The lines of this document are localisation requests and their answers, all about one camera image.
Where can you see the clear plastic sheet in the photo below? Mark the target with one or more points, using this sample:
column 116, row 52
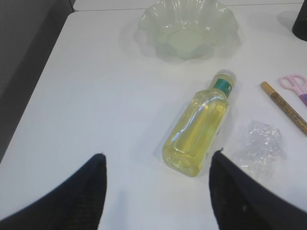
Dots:
column 261, row 150

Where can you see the gold glitter pen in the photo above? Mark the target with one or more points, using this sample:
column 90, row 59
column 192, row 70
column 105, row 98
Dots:
column 285, row 107

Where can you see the black mesh pen cup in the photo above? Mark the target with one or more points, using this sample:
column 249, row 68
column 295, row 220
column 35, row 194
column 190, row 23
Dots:
column 300, row 26

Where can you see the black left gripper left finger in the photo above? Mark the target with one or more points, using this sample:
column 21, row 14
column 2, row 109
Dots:
column 76, row 204

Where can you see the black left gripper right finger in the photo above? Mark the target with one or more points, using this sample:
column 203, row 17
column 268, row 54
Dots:
column 240, row 203

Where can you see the pink purple scissors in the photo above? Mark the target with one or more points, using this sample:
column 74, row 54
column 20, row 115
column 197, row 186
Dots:
column 296, row 84

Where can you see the pale green wavy plate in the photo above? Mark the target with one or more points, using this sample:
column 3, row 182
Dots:
column 176, row 30

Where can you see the yellow tea bottle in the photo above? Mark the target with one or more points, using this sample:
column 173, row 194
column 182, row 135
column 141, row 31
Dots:
column 188, row 144

